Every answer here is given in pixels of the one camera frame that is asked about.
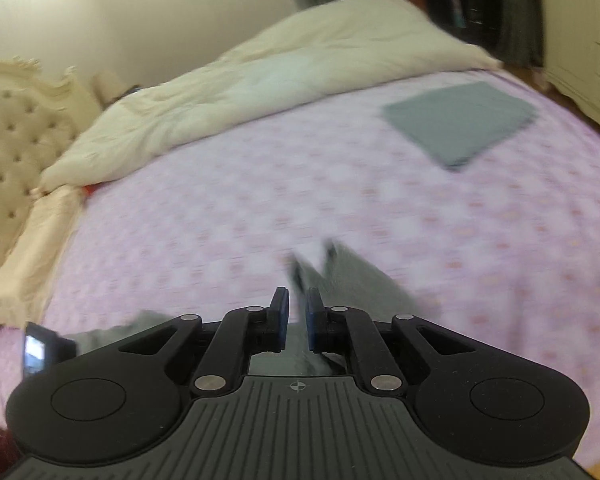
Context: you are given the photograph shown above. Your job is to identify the beige satin pillow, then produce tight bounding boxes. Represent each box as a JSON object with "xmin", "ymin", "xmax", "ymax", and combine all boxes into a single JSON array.
[{"xmin": 0, "ymin": 185, "xmax": 86, "ymax": 328}]

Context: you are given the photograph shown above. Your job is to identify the purple patterned bed sheet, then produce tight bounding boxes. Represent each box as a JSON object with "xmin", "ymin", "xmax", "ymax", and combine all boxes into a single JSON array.
[{"xmin": 0, "ymin": 73, "xmax": 600, "ymax": 464}]

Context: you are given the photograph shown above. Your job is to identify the cream tufted headboard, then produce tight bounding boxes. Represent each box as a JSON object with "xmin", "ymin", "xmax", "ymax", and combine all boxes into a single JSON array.
[{"xmin": 0, "ymin": 58, "xmax": 102, "ymax": 267}]

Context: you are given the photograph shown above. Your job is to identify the cream white duvet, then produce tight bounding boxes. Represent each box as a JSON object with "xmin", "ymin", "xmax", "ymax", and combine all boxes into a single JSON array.
[{"xmin": 40, "ymin": 0, "xmax": 501, "ymax": 192}]

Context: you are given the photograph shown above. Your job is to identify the folded blue-grey cloth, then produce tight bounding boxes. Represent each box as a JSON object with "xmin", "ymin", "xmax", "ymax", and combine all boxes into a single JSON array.
[{"xmin": 382, "ymin": 81, "xmax": 538, "ymax": 171}]

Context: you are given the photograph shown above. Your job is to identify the bedside table lamp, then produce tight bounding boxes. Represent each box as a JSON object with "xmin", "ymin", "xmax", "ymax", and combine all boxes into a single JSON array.
[{"xmin": 91, "ymin": 70, "xmax": 131, "ymax": 108}]

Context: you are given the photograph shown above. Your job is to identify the grey knit pants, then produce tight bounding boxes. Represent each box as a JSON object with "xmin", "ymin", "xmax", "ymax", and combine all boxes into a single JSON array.
[{"xmin": 66, "ymin": 240, "xmax": 422, "ymax": 376}]

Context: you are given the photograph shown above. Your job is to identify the dark green curtain right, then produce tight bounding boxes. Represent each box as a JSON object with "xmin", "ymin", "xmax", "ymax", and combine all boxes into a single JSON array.
[{"xmin": 495, "ymin": 0, "xmax": 544, "ymax": 68}]

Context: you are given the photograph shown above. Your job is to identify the red item under duvet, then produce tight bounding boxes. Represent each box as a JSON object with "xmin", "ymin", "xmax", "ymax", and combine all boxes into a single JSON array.
[{"xmin": 83, "ymin": 184, "xmax": 100, "ymax": 196}]

